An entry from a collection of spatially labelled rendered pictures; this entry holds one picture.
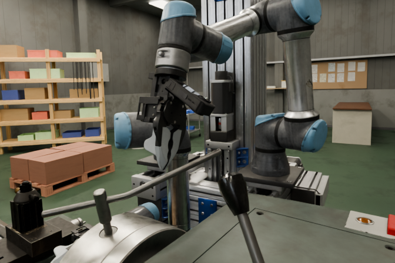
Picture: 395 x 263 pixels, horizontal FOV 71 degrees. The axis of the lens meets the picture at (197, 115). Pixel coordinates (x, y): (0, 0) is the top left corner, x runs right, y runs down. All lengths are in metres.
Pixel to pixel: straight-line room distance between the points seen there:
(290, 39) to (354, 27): 9.83
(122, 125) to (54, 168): 3.76
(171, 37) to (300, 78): 0.51
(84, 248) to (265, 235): 0.32
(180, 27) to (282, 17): 0.43
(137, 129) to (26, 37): 8.60
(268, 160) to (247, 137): 0.25
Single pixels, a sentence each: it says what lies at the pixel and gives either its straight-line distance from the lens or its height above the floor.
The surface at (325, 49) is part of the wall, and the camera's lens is 10.74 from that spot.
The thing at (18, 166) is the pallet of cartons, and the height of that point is 0.36.
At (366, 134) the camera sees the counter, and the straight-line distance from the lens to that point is 7.90.
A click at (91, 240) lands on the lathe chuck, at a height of 1.23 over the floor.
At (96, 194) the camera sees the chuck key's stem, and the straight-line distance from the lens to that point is 0.54.
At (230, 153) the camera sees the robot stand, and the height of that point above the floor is 1.20.
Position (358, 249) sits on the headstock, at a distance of 0.52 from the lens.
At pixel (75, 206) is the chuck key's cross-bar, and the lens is 0.56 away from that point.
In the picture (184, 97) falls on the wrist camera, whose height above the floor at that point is 1.48.
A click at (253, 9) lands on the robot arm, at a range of 1.01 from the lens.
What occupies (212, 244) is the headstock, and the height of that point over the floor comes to 1.26.
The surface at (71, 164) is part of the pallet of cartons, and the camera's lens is 4.74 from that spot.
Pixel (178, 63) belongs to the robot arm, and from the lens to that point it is 0.59.
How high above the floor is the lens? 1.50
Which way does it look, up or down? 6 degrees down
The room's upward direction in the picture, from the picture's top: 1 degrees counter-clockwise
